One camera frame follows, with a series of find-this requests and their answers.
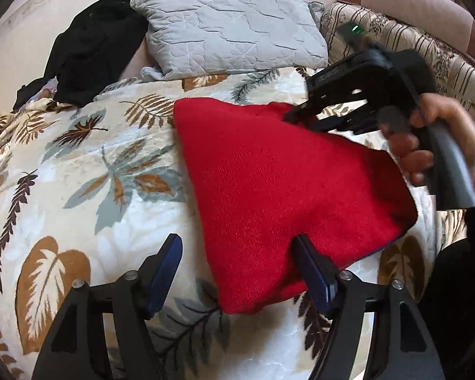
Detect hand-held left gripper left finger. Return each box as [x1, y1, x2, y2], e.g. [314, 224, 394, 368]
[32, 233, 183, 380]

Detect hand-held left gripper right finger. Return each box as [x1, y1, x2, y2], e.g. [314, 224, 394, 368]
[292, 235, 446, 380]

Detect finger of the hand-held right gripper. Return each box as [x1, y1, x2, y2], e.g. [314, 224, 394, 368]
[309, 111, 381, 135]
[283, 97, 367, 124]

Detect red and blue sweater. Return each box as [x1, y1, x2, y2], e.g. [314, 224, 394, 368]
[173, 97, 418, 315]

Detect person's right hand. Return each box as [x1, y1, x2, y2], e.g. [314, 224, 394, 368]
[380, 93, 475, 191]

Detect striped floral cushion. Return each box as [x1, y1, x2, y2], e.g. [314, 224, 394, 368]
[320, 2, 475, 123]

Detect brown sofa backrest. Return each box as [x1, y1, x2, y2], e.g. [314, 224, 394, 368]
[297, 0, 475, 72]

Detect grey quilted pillow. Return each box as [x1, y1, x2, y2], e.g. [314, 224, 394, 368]
[130, 0, 329, 83]

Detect leaf print blanket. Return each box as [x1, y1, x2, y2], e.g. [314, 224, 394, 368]
[0, 67, 472, 380]

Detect person's black pants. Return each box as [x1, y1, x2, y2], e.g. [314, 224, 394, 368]
[431, 202, 475, 365]

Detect small black cloth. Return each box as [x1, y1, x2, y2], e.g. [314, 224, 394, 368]
[13, 77, 58, 111]

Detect black garment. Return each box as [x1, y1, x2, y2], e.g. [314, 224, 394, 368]
[43, 0, 149, 107]

